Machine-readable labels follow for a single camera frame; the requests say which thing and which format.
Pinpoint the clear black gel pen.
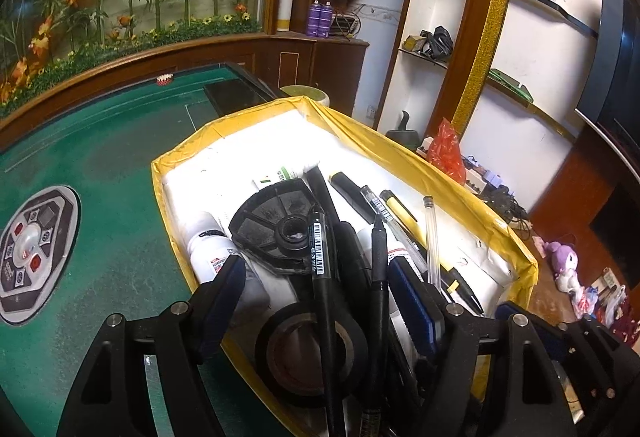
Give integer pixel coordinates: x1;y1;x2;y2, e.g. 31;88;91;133
360;185;428;268

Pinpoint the small wire rack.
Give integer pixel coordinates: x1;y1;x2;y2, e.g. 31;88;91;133
330;9;362;39

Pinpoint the round table control panel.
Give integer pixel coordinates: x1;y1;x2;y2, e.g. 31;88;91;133
0;185;81;325

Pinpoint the black fan-shaped plastic part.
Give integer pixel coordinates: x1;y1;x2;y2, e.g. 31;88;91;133
228;178;327;275

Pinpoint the black marker yellow-green cap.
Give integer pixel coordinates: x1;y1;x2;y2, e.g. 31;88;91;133
328;172;382;226

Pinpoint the white pill bottle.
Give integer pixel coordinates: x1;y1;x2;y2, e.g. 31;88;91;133
186;212;273;318

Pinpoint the green flat object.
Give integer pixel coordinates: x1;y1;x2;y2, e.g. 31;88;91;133
487;68;535;104

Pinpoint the tangle of black cables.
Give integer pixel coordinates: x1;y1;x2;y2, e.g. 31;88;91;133
462;154;533;240

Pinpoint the black kettle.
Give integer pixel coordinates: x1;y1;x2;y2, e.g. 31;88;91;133
385;110;427;152

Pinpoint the yellow-taped white box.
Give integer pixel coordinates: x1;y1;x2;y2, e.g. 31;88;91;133
151;96;540;437

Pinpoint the low wooden cabinet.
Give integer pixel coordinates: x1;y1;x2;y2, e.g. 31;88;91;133
255;34;371;118

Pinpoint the red plastic bag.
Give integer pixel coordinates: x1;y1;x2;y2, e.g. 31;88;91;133
427;117;467;185

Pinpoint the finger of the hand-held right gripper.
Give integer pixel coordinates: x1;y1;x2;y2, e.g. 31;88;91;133
555;312;640;418
497;301;576;365

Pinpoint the clear plastic pen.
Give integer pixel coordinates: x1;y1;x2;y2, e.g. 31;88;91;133
422;195;442;290

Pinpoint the yellow pen black grip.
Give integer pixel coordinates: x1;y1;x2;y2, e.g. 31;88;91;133
379;189;485;316

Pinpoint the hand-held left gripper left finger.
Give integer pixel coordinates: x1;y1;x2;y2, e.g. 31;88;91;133
55;254;247;437

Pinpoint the black tape roll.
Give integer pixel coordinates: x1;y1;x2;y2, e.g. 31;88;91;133
254;302;372;410

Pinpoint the thin black pen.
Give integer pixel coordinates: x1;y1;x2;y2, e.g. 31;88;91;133
359;214;392;437

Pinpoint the black bag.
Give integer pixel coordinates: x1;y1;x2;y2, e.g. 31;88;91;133
419;25;454;64

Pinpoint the purple plush toy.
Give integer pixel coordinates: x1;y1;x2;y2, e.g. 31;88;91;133
544;240;585;294

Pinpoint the black pen striped label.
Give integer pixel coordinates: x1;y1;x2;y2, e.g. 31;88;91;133
306;204;348;437

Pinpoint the white tube green label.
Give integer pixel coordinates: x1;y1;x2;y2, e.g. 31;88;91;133
251;156;322;191

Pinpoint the green round stool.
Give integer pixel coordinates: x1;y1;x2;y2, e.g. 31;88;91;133
279;84;333;106

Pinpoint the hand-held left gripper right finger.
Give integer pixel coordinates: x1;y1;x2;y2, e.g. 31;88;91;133
387;257;578;437

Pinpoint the black flat tray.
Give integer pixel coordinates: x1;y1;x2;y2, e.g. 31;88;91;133
203;78;288;115

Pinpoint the dark television screen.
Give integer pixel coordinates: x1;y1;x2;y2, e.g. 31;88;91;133
574;0;640;160

